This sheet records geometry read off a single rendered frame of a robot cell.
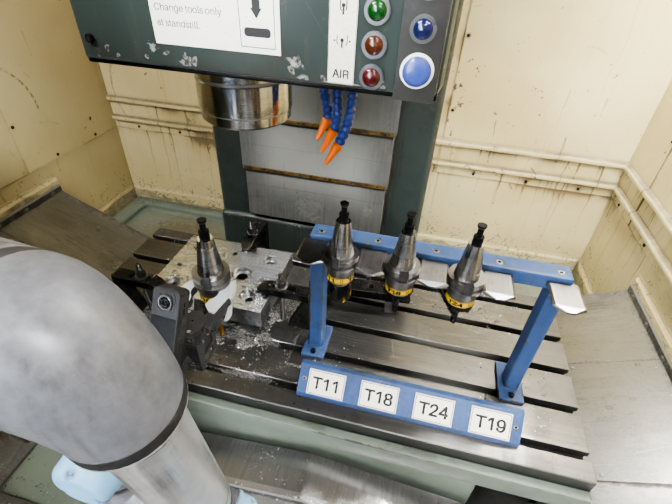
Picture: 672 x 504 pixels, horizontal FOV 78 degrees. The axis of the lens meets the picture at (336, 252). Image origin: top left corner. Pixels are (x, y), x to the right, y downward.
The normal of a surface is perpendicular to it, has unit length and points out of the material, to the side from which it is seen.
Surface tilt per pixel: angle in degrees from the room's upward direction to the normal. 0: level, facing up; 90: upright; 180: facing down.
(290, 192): 90
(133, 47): 90
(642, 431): 24
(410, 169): 90
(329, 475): 7
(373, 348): 0
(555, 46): 90
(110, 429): 82
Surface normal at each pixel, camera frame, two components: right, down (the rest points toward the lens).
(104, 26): -0.23, 0.59
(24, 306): 0.46, -0.47
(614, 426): -0.36, -0.80
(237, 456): -0.08, -0.81
